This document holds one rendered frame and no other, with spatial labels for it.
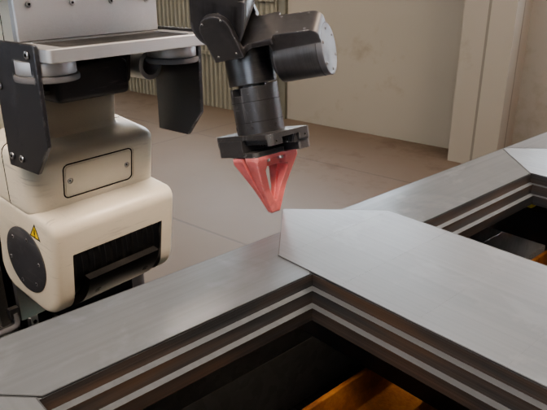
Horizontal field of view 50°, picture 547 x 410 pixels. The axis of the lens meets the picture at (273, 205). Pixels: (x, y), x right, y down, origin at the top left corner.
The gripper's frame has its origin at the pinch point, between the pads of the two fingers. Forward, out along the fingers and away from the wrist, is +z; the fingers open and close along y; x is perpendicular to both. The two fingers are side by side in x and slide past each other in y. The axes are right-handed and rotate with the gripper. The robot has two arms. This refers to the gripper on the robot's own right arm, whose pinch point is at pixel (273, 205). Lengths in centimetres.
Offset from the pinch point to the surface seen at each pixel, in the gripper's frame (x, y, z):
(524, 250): -70, 5, 29
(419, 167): -252, 162, 51
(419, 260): -0.6, -20.4, 4.9
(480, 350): 8.5, -31.8, 7.6
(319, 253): 5.7, -12.8, 3.0
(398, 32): -296, 198, -33
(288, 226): 3.3, -6.0, 1.3
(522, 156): -42.2, -10.5, 2.8
